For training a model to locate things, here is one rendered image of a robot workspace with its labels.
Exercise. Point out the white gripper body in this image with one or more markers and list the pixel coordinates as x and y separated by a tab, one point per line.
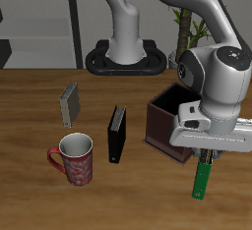
213	141

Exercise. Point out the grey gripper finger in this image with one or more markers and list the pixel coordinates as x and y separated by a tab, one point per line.
201	153
217	154

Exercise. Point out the green book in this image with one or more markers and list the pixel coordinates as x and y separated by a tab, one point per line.
202	178

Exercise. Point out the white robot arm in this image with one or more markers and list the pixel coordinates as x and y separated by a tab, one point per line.
210	76

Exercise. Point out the dark brown desk caddy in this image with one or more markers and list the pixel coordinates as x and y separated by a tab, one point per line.
160	126

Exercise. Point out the black book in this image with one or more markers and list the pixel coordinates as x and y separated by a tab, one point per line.
115	142

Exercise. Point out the grey book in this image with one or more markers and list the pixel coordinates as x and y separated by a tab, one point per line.
72	104

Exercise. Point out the green pot plant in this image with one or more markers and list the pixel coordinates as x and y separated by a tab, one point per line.
183	27

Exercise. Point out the red patterned mug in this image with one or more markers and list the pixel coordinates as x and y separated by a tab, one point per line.
78	165

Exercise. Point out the white shelf unit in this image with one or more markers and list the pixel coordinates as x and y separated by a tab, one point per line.
36	27

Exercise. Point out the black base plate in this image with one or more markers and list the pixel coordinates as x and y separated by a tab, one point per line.
95	64

